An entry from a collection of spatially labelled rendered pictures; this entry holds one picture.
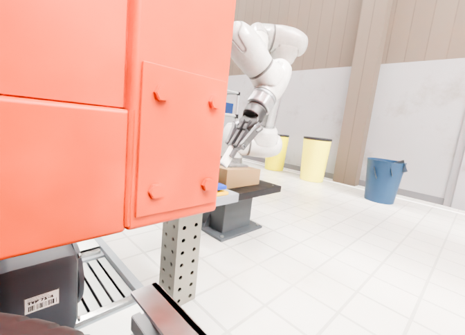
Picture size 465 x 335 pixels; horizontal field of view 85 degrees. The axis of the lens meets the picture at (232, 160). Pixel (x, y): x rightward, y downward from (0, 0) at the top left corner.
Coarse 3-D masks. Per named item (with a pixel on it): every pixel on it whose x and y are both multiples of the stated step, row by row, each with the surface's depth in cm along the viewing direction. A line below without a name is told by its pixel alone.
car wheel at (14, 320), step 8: (0, 312) 21; (0, 320) 20; (8, 320) 20; (16, 320) 20; (24, 320) 20; (32, 320) 20; (40, 320) 21; (0, 328) 19; (8, 328) 19; (16, 328) 19; (24, 328) 20; (32, 328) 20; (40, 328) 20; (48, 328) 20; (56, 328) 20; (64, 328) 20; (72, 328) 21
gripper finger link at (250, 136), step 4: (252, 128) 82; (256, 128) 81; (248, 132) 82; (252, 132) 81; (256, 132) 82; (248, 136) 81; (252, 136) 82; (244, 140) 81; (248, 140) 81; (252, 140) 82; (240, 144) 81; (244, 144) 81; (248, 144) 82; (244, 148) 82
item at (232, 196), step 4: (228, 192) 82; (232, 192) 83; (236, 192) 83; (220, 196) 77; (224, 196) 78; (228, 196) 79; (232, 196) 81; (236, 196) 82; (220, 200) 77; (224, 200) 78; (228, 200) 80; (232, 200) 81; (236, 200) 82; (216, 204) 76; (220, 204) 77; (224, 204) 79
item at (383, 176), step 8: (368, 160) 272; (376, 160) 260; (384, 160) 285; (392, 160) 280; (368, 168) 271; (376, 168) 261; (384, 168) 256; (392, 168) 253; (400, 168) 254; (368, 176) 271; (376, 176) 262; (384, 176) 257; (392, 176) 255; (400, 176) 257; (368, 184) 271; (376, 184) 262; (384, 184) 258; (392, 184) 257; (368, 192) 271; (376, 192) 263; (384, 192) 260; (392, 192) 260; (376, 200) 264; (384, 200) 261; (392, 200) 263
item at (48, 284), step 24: (0, 264) 42; (24, 264) 43; (48, 264) 45; (72, 264) 48; (0, 288) 41; (24, 288) 43; (48, 288) 45; (72, 288) 48; (24, 312) 43; (48, 312) 46; (72, 312) 49
